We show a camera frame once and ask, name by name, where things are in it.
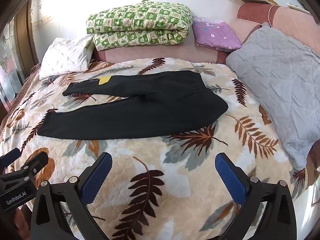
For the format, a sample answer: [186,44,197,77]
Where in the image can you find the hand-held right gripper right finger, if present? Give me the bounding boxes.
[215,152,297,240]

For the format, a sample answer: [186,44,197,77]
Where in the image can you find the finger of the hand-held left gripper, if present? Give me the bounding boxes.
[24,152,49,180]
[0,148,21,169]

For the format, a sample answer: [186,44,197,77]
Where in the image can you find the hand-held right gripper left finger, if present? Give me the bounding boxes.
[30,152,113,240]

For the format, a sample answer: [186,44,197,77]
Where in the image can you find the black pants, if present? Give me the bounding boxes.
[37,70,229,139]

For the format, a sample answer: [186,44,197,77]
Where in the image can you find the person's left hand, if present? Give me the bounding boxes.
[14,204,32,240]

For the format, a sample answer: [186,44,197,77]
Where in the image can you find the leaf print fleece blanket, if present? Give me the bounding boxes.
[0,57,313,240]

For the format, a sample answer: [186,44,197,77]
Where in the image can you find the white printed pillow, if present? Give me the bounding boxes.
[39,34,95,80]

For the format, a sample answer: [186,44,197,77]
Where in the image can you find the grey quilted pillow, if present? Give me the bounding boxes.
[225,22,320,172]

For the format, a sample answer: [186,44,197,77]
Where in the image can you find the wooden door with glass panels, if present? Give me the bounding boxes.
[0,2,40,113]

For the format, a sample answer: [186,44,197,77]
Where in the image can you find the purple floral folded blanket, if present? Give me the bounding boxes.
[192,16,242,53]

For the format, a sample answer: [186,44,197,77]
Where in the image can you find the green checked folded quilt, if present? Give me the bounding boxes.
[86,0,193,52]

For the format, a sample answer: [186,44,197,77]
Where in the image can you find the pink quilted headboard cover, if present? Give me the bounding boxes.
[237,4,320,43]

